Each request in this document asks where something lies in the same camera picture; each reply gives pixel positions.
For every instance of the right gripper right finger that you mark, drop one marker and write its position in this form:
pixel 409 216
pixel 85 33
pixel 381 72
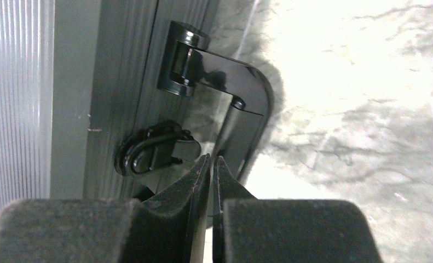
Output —
pixel 248 229

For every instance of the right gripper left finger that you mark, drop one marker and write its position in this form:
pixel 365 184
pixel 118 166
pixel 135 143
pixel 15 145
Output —
pixel 168 227

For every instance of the black foam-lined poker case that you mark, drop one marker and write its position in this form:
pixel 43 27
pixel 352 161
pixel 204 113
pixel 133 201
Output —
pixel 93 95

